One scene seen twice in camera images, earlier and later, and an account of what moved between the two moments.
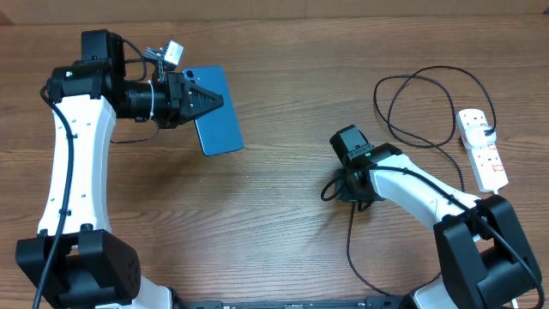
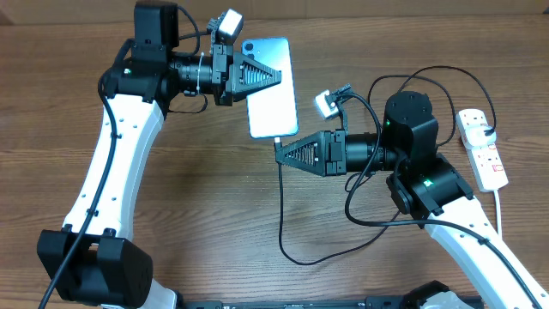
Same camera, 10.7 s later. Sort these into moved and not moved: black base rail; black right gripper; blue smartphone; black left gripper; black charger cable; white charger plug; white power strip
Moved: black charger cable; black right gripper; blue smartphone; black left gripper
Not moved: black base rail; white power strip; white charger plug
